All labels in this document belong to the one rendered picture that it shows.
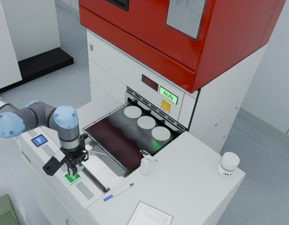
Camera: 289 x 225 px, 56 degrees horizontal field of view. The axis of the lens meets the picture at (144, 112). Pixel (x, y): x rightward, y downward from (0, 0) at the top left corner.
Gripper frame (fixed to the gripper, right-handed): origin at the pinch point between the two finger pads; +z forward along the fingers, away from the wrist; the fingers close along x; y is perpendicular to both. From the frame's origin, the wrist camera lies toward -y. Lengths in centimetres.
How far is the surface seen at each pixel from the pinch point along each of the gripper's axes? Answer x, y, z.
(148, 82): 13, 58, -13
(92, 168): 2.2, 12.6, 9.4
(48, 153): 17.3, -0.1, 1.7
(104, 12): 43, 54, -40
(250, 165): -38, 155, 98
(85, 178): -4.2, 4.1, 1.4
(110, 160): 3.6, 24.5, 15.4
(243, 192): -47, 124, 98
